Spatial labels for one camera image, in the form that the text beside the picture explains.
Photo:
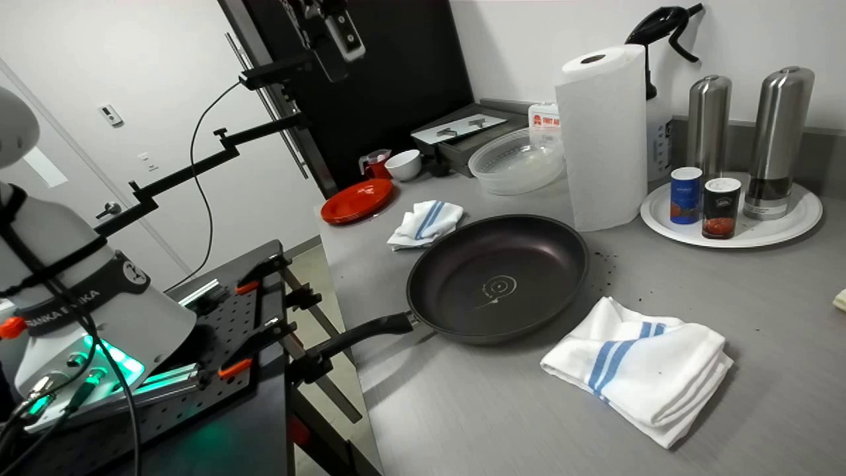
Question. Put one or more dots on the small white blue-striped towel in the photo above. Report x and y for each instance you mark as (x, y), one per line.
(423, 222)

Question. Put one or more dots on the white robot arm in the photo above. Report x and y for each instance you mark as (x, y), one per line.
(96, 327)

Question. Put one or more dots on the dark nonstick frying pan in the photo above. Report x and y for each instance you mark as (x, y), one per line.
(489, 281)

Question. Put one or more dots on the white paper towel roll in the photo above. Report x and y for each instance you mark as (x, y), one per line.
(604, 127)

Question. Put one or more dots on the large white blue-striped towel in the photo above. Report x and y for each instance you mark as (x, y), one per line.
(653, 371)

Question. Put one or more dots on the red plate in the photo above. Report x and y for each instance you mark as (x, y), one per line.
(358, 203)

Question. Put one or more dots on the small white cup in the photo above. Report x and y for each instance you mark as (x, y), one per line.
(404, 166)

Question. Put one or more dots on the black flat box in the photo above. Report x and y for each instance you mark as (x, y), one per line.
(457, 137)

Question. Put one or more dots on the clear plastic bowl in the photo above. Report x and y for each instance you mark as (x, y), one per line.
(517, 163)

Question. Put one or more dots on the black perforated mounting table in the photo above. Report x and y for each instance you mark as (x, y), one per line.
(214, 369)

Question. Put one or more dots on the blue spice jar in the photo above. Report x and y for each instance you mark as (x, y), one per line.
(684, 193)

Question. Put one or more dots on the red spice jar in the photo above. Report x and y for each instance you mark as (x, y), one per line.
(720, 208)

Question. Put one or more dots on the tall steel grinder left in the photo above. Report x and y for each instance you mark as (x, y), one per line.
(706, 122)

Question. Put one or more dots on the tall steel grinder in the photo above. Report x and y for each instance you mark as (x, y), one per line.
(706, 122)
(781, 118)

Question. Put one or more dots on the tall steel grinder right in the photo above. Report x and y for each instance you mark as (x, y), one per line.
(781, 118)

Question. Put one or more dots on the round white tray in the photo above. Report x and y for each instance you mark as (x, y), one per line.
(801, 215)

